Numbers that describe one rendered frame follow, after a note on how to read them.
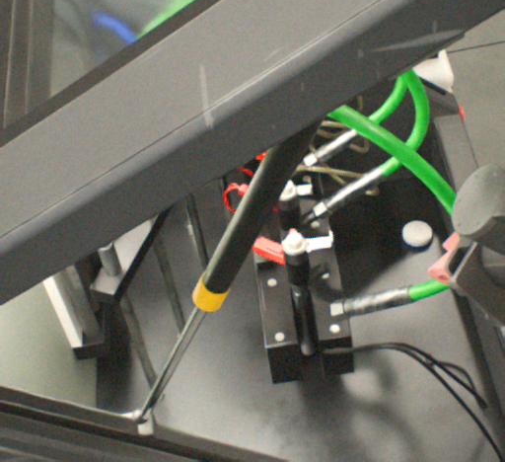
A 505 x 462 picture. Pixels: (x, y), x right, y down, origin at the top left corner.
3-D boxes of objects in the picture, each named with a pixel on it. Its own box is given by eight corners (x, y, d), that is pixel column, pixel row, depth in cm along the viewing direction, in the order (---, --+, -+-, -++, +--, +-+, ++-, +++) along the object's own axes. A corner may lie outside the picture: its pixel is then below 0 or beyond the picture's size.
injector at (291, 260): (338, 354, 124) (328, 250, 109) (299, 360, 125) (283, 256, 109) (334, 336, 126) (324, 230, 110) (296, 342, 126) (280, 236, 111)
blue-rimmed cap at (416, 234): (434, 246, 141) (435, 239, 140) (405, 250, 141) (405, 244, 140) (428, 224, 143) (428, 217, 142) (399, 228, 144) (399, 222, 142)
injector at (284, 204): (328, 302, 130) (318, 195, 114) (290, 307, 130) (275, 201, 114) (324, 284, 132) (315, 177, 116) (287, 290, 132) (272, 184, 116)
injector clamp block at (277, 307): (357, 403, 126) (351, 335, 115) (277, 414, 127) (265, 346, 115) (318, 200, 149) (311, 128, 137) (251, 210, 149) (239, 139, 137)
